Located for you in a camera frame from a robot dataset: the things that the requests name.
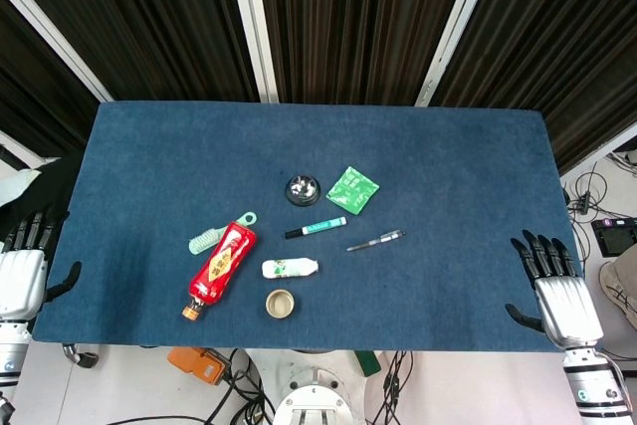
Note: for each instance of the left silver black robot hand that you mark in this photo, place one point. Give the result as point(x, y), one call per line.
point(20, 278)

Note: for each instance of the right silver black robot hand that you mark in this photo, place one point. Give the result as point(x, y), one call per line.
point(567, 303)

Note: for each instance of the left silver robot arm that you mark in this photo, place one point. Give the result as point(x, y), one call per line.
point(11, 350)

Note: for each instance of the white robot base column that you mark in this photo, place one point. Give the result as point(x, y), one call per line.
point(314, 392)

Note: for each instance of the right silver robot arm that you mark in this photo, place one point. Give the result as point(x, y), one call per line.
point(594, 382)

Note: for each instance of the dark ballpoint pen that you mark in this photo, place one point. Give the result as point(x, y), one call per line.
point(376, 241)

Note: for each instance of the beige sneaker shoe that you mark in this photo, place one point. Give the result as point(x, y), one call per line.
point(621, 288)

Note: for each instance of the black electronic device box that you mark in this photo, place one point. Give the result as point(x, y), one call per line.
point(615, 236)

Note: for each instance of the table leg caster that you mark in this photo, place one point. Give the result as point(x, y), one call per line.
point(80, 355)

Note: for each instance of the black power strip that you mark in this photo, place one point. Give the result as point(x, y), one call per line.
point(583, 200)

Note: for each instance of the mint green hair brush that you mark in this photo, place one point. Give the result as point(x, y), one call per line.
point(209, 238)

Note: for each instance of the orange control box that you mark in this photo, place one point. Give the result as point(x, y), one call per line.
point(196, 364)

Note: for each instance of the red sauce bottle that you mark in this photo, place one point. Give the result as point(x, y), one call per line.
point(222, 268)

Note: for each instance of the green snack packet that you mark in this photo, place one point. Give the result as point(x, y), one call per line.
point(352, 190)

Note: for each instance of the teal whiteboard marker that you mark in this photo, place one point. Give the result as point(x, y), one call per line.
point(316, 227)

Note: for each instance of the small white milk bottle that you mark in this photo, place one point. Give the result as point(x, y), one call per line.
point(288, 268)

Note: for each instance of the blue felt table mat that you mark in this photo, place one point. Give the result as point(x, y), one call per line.
point(308, 226)

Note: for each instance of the black chrome call bell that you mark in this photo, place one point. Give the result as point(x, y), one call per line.
point(302, 190)

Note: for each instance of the green clamp bracket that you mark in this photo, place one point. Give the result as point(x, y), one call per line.
point(368, 361)

